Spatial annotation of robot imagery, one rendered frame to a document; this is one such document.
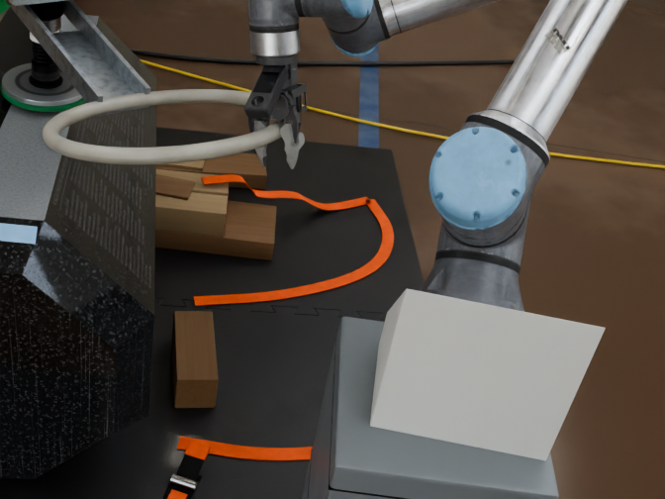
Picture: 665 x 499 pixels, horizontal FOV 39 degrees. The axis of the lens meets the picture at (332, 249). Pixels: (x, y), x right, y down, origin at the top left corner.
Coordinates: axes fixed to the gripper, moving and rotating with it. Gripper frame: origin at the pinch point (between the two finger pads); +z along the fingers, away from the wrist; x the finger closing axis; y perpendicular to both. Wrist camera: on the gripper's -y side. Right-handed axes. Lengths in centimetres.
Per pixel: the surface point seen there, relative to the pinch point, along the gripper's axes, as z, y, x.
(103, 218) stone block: 24, 16, 56
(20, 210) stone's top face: 15, -5, 60
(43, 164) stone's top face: 10, 11, 67
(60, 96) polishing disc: -1, 32, 77
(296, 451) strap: 103, 50, 25
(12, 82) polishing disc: -4, 29, 90
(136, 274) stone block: 36, 14, 47
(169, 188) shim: 52, 111, 103
